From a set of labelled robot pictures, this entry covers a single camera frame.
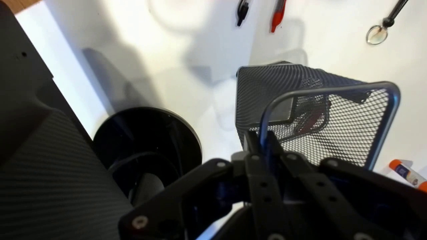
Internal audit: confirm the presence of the metal spoon black handle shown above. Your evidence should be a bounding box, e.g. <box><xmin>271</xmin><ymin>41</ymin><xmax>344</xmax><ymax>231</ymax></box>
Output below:
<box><xmin>364</xmin><ymin>0</ymin><xmax>411</xmax><ymax>46</ymax></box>

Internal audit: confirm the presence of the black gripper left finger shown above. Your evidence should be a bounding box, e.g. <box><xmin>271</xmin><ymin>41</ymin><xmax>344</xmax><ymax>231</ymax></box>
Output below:
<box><xmin>119</xmin><ymin>130</ymin><xmax>292</xmax><ymax>240</ymax></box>

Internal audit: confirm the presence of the black pen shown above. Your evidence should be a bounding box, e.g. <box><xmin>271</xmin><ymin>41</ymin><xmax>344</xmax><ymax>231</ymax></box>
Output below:
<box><xmin>236</xmin><ymin>0</ymin><xmax>251</xmax><ymax>27</ymax></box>

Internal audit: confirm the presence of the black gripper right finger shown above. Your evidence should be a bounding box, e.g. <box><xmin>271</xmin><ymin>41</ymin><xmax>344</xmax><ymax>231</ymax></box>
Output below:
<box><xmin>266</xmin><ymin>131</ymin><xmax>427</xmax><ymax>240</ymax></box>

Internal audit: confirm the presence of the red pen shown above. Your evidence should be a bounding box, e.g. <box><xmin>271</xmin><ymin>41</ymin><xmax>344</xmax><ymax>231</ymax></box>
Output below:
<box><xmin>270</xmin><ymin>0</ymin><xmax>288</xmax><ymax>33</ymax></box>

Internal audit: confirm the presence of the orange capped glue stick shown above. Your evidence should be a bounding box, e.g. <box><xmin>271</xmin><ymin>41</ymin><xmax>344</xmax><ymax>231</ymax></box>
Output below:
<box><xmin>388</xmin><ymin>157</ymin><xmax>427</xmax><ymax>193</ymax></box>

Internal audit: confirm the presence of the black mesh pen holder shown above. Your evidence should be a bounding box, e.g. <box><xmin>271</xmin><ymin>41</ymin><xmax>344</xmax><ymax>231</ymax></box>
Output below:
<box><xmin>235</xmin><ymin>61</ymin><xmax>402</xmax><ymax>171</ymax></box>

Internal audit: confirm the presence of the red pocket knife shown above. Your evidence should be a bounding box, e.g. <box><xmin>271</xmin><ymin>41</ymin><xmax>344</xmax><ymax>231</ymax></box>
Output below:
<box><xmin>299</xmin><ymin>98</ymin><xmax>331</xmax><ymax>133</ymax></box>

